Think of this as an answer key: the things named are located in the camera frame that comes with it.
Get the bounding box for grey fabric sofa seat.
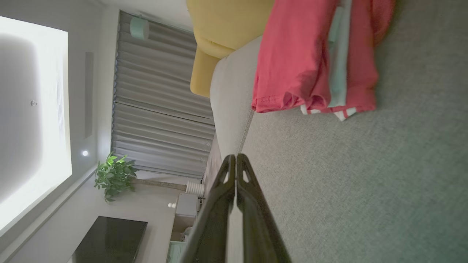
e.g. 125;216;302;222
203;0;468;263

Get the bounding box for red shorts with white trim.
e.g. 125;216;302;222
346;0;396;112

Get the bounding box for grey pleated curtain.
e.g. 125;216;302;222
111;10;216;179

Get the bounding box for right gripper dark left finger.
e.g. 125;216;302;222
179;154;236;263

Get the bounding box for grey sofa back cushion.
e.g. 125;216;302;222
210;35;264;157

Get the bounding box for green leafy house plant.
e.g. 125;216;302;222
94;152;187;202

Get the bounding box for red Bulls 23 jersey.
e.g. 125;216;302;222
252;0;357;122

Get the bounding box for light grey low cabinet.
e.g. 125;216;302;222
166;193;200;263

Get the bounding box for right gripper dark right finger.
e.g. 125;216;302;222
236;153;293;263

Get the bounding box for black flat television screen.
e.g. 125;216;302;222
71;216;148;263

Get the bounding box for long ceiling vent slot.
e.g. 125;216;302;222
85;51;94;138

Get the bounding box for large bright ceiling light panel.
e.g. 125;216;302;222
0;16;72;230

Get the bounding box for mint green cylinder lamp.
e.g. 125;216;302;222
130;16;150;41

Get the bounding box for yellow pillow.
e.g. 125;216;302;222
186;0;275;98

